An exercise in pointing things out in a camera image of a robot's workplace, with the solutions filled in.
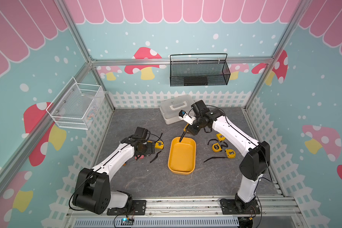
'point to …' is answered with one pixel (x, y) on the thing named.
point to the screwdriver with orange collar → (124, 164)
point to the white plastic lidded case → (171, 107)
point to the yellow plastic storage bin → (182, 156)
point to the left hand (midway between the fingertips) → (148, 152)
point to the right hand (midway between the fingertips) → (190, 127)
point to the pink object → (142, 156)
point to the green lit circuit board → (124, 221)
